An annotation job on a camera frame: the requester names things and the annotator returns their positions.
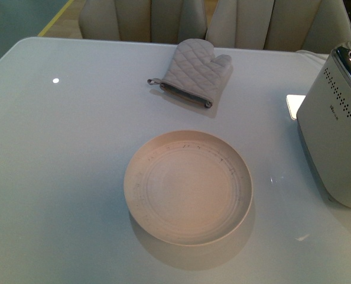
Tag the beige chair right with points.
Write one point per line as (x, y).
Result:
(317, 26)

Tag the cream chrome two-slot toaster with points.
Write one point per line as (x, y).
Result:
(324, 120)

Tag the grey quilted oven mitt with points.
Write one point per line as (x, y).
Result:
(195, 73)

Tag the beige round plate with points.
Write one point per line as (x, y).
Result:
(188, 188)

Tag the beige chair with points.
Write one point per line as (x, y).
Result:
(317, 26)
(168, 22)

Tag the beige chair left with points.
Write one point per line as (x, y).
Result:
(168, 22)

